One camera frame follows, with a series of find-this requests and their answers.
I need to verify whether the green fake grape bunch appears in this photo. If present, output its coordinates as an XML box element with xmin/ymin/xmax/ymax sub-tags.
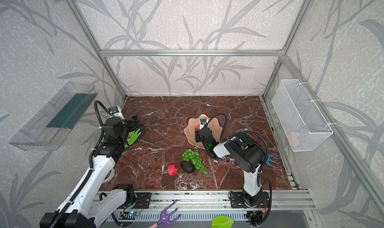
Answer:
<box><xmin>182</xmin><ymin>149</ymin><xmax>208</xmax><ymax>175</ymax></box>

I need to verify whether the dark fake avocado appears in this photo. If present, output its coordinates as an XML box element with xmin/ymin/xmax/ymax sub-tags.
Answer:
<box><xmin>181</xmin><ymin>161</ymin><xmax>196</xmax><ymax>174</ymax></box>

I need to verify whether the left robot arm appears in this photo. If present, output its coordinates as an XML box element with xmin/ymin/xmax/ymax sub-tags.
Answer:
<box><xmin>40</xmin><ymin>116</ymin><xmax>143</xmax><ymax>228</ymax></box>

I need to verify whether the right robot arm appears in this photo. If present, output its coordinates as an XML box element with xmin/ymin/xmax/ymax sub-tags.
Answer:
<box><xmin>197</xmin><ymin>127</ymin><xmax>269</xmax><ymax>207</ymax></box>

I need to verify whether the pink scalloped fruit bowl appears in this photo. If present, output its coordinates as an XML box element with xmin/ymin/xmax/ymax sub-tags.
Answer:
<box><xmin>184</xmin><ymin>115</ymin><xmax>223</xmax><ymax>149</ymax></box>

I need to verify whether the masking tape roll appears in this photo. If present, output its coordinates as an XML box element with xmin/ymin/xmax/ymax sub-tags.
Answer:
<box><xmin>102</xmin><ymin>168</ymin><xmax>115</xmax><ymax>184</ymax></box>

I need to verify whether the blue plastic hand rake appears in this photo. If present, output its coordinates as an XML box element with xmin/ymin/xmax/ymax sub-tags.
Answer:
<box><xmin>266</xmin><ymin>154</ymin><xmax>281</xmax><ymax>169</ymax></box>

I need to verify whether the green plastic trowel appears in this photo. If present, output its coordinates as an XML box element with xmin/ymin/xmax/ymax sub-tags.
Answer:
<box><xmin>211</xmin><ymin>216</ymin><xmax>234</xmax><ymax>228</ymax></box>

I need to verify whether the pink item in basket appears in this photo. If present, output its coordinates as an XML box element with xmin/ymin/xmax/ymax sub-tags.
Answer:
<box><xmin>288</xmin><ymin>132</ymin><xmax>301</xmax><ymax>148</ymax></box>

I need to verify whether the purple plastic hand rake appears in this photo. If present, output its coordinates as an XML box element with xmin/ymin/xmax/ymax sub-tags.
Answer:
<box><xmin>149</xmin><ymin>201</ymin><xmax>181</xmax><ymax>228</ymax></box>

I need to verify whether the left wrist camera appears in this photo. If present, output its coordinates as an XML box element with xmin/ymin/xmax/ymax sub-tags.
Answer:
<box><xmin>108</xmin><ymin>106</ymin><xmax>125</xmax><ymax>120</ymax></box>

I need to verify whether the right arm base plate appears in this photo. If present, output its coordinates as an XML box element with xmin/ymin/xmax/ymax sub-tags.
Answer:
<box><xmin>228</xmin><ymin>191</ymin><xmax>271</xmax><ymax>209</ymax></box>

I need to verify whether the clear plastic wall shelf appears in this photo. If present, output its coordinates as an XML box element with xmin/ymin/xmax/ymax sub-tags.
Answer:
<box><xmin>9</xmin><ymin>82</ymin><xmax>98</xmax><ymax>151</ymax></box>

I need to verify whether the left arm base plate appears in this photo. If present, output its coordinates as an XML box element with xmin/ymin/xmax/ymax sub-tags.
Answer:
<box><xmin>119</xmin><ymin>192</ymin><xmax>152</xmax><ymax>210</ymax></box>

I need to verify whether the aluminium front rail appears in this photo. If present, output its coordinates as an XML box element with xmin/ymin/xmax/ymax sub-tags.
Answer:
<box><xmin>89</xmin><ymin>189</ymin><xmax>316</xmax><ymax>212</ymax></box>

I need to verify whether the white wire mesh basket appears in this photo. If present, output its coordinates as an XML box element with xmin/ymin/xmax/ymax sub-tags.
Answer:
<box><xmin>272</xmin><ymin>79</ymin><xmax>334</xmax><ymax>152</ymax></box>

